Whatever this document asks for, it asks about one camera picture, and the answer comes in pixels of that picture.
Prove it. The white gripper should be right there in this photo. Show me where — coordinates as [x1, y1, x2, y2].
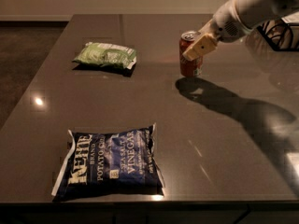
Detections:
[183, 0, 252, 61]

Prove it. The red coke can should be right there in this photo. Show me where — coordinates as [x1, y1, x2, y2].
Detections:
[178, 30, 204, 78]

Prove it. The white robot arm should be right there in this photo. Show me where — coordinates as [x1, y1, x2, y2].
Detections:
[183, 0, 299, 61]

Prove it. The green chip bag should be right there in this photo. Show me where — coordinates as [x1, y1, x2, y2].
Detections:
[73, 42, 136, 70]

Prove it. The blue kettle chip bag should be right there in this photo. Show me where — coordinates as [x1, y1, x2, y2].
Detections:
[51, 124, 164, 201]

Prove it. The black wire snack basket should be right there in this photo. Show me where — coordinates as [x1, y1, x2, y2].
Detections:
[257, 12, 299, 51]

